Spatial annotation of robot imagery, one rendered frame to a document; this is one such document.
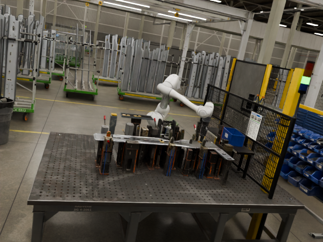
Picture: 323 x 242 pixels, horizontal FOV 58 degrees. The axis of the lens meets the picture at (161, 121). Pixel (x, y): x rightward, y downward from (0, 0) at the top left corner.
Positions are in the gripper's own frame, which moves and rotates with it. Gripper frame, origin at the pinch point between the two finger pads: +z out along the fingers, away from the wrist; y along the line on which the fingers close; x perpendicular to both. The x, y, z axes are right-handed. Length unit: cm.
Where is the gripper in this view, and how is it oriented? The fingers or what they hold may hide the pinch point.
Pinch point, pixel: (202, 138)
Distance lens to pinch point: 327.2
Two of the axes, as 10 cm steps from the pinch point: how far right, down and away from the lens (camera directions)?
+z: -1.7, 9.5, 2.5
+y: 2.7, 2.9, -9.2
